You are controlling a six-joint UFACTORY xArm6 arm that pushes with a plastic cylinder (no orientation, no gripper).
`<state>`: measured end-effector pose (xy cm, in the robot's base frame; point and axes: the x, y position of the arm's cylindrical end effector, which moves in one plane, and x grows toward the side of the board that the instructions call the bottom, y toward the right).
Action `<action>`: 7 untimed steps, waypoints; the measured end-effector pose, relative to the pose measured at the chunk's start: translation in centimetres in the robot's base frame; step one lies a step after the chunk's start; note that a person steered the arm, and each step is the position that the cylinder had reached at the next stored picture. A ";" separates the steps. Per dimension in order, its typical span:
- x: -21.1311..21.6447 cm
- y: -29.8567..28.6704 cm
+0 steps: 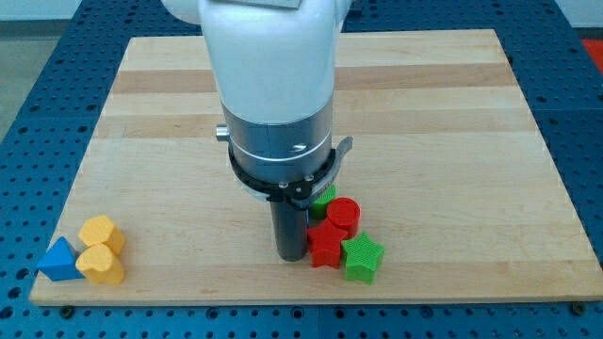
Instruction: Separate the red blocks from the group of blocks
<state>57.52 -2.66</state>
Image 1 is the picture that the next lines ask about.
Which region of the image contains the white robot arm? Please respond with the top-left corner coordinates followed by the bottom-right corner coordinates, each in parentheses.
top-left (162, 0), bottom-right (351, 183)

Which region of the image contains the green cylinder block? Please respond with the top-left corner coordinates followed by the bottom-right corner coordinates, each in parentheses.
top-left (308, 185), bottom-right (336, 219)

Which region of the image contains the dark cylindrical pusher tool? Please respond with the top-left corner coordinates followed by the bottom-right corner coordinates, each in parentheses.
top-left (269, 202), bottom-right (309, 262)

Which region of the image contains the red cylinder block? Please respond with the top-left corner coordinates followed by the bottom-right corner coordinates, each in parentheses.
top-left (326, 197), bottom-right (361, 239)

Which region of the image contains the red star block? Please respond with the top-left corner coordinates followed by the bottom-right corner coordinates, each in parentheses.
top-left (307, 219), bottom-right (349, 269)

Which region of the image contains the green star block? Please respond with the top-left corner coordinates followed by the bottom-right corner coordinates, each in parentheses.
top-left (341, 232), bottom-right (385, 284)

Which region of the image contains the yellow heart block rear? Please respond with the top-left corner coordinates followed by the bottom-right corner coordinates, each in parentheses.
top-left (78, 215), bottom-right (126, 255)

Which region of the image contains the yellow heart block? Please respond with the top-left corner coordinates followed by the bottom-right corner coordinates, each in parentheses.
top-left (75, 244), bottom-right (125, 284)
top-left (78, 215), bottom-right (126, 255)

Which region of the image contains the yellow heart block front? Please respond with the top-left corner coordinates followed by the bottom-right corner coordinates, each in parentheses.
top-left (75, 244), bottom-right (125, 284)

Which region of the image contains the blue triangle block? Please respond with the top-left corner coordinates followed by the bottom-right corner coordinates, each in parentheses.
top-left (37, 236), bottom-right (84, 282)

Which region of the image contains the black clamp ring with lever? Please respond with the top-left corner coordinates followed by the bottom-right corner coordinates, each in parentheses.
top-left (227, 136), bottom-right (354, 211)

